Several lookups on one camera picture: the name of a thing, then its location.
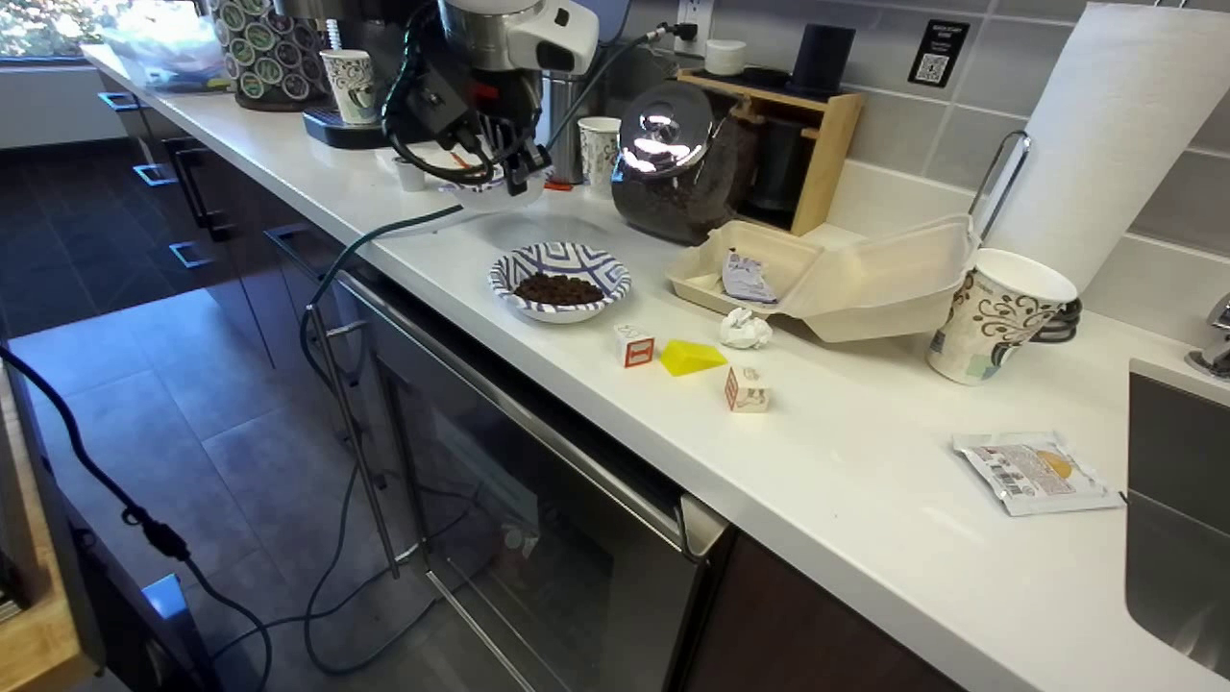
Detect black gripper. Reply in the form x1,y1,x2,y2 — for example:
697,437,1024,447
454,63,542,200

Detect brown coffee beans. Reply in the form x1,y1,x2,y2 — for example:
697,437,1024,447
513,268,606,306

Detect purple packet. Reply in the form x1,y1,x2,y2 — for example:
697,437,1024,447
718,243,786,306

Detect blue patterned paper bowl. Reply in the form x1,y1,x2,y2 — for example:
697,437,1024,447
487,238,636,325

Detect steel napkin dispenser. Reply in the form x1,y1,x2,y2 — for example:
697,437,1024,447
534,65,584,186

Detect small patterned paper cup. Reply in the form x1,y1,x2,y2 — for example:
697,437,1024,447
577,111,628,195

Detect blue green patterned paper cup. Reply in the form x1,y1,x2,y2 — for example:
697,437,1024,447
317,46,385,131

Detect silver black Keurig machine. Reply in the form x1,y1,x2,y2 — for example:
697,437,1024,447
300,0,454,154

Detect small white cup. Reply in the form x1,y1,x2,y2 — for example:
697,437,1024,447
701,33,751,77

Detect yellow wedge block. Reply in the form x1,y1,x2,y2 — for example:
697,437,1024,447
656,334,730,379

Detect crumpled white paper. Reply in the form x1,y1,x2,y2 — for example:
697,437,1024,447
714,305,777,354

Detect white green letter block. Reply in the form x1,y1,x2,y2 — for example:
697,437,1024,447
724,360,777,415

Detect black container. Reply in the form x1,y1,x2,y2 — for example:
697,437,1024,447
789,20,859,101

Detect clear plastic bag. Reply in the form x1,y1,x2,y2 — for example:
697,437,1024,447
91,0,237,91

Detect beige clamshell takeout container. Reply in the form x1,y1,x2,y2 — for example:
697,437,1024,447
664,213,980,347

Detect dark dishwasher door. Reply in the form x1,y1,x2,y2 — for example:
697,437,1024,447
336,272,734,692

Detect metal paper towel holder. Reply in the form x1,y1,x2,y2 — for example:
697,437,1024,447
964,127,1039,247

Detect brown patterned paper cup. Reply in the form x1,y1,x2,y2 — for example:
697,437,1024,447
925,247,1083,389

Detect silver foil sachet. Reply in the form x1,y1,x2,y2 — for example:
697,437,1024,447
950,428,1121,518

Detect white paper towel roll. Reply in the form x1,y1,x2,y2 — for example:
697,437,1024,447
984,0,1230,297

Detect wooden board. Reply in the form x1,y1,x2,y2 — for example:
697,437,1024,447
0,360,101,692

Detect stainless steel sink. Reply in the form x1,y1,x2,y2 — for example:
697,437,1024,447
1121,360,1230,684

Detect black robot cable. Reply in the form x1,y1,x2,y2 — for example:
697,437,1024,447
377,24,542,190

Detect white wall outlet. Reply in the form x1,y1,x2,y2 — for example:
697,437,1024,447
672,0,718,43

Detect silver dishwasher handle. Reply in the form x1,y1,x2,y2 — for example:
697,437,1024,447
336,268,689,556

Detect black wire pod carousel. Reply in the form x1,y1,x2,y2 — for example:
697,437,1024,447
206,0,331,114

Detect black wall sign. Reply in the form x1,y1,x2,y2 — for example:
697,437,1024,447
905,15,973,91

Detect black floor cable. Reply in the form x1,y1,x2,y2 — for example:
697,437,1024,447
0,343,279,692

